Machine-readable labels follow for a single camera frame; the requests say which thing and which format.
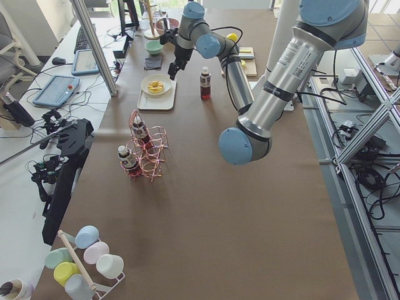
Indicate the aluminium frame post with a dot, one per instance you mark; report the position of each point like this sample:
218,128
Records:
85,22

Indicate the steel muddler black tip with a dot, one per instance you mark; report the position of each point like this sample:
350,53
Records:
246,56

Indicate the tea bottle in rack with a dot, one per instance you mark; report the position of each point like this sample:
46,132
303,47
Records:
140,130
129,162

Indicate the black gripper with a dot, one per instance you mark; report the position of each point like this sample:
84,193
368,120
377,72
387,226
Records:
181,54

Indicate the black water bottle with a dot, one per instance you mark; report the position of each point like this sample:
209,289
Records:
19,114

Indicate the wooden mug tree stand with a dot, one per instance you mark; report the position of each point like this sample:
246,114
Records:
150,34

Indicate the black keyboard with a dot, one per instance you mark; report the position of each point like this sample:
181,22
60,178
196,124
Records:
82,42

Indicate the paper coffee cup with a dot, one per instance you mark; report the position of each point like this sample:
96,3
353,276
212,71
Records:
16,289

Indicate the black computer mouse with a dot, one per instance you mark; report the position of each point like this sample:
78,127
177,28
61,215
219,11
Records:
58,61

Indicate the white cup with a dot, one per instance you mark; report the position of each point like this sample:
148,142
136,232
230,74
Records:
110,265

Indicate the green cup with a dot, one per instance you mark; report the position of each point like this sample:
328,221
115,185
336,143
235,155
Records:
56,257

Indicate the white round plate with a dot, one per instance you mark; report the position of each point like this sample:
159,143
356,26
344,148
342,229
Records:
156,77

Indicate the yellow lemon near lime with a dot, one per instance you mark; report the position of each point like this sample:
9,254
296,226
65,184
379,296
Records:
232,36

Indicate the copper wire bottle rack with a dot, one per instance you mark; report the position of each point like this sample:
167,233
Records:
150,155

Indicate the grey blue cup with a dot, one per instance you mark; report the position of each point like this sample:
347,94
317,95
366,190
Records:
77,288

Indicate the green ceramic bowl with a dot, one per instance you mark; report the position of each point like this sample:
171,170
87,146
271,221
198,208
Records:
154,47

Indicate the white wire cup rack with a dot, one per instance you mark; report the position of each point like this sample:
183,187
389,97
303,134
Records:
103,285

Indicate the pink bowl with ice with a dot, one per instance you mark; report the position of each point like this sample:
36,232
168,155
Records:
166,23

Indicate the bamboo cutting board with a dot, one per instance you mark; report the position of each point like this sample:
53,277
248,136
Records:
249,70

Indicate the black gripper camera mount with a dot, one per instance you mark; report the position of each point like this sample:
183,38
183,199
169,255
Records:
169,36

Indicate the blue teach pendant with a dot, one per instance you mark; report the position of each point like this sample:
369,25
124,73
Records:
84,63
57,91

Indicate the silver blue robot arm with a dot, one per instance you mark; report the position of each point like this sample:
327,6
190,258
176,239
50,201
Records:
319,26

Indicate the pink cup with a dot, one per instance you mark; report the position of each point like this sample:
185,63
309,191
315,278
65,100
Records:
95,251

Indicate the grey folded cloth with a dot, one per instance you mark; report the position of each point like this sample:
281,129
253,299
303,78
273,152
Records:
151,63

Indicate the braided ring pastry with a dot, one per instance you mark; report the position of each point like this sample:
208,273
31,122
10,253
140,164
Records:
155,87

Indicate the yellow cup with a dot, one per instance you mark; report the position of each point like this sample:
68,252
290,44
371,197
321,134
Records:
64,271

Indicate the tea bottle white cap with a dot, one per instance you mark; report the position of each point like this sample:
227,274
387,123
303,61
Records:
205,84

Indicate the wooden rack handle rod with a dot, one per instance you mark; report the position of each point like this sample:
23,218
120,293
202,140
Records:
64,238

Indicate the white rectangular tray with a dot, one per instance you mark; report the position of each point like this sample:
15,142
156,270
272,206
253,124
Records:
164,102

